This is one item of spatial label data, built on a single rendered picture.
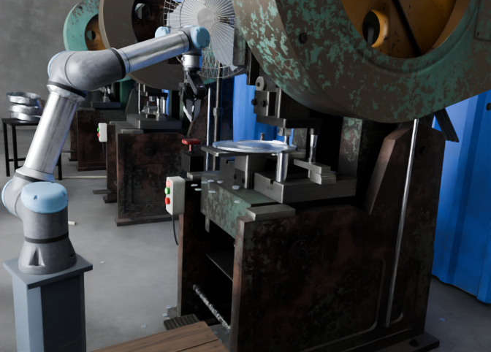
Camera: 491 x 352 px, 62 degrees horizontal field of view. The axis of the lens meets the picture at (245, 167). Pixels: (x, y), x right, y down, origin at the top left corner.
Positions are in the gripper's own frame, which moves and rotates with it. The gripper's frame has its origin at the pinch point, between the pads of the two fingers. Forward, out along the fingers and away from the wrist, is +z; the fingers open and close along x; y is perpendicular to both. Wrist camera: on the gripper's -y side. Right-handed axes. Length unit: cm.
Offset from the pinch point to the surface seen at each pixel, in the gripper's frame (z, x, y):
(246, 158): 9.1, -4.8, -37.3
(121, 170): 48, 3, 119
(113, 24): -43, 11, 99
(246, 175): 15.1, -5.0, -37.6
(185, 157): 15.3, 3.2, -2.1
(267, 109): -6.9, -11.4, -37.6
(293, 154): 7.9, -21.3, -40.6
